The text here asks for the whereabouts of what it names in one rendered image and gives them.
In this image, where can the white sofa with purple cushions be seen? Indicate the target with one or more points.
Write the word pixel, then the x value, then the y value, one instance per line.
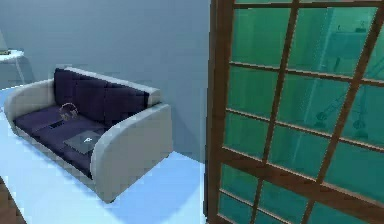
pixel 133 156

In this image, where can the small black flat device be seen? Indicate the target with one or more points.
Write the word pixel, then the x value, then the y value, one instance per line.
pixel 56 125

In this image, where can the brown headphones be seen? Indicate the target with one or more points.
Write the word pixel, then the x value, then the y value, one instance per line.
pixel 68 111

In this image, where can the brown framed glass door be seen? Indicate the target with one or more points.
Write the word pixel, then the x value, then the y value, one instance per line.
pixel 283 186

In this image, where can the pale lamp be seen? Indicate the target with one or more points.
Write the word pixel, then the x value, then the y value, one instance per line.
pixel 2 45

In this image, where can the white round side table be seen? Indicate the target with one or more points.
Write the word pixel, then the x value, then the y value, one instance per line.
pixel 13 56

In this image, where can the grey closed laptop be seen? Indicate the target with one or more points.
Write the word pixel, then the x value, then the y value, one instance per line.
pixel 83 141

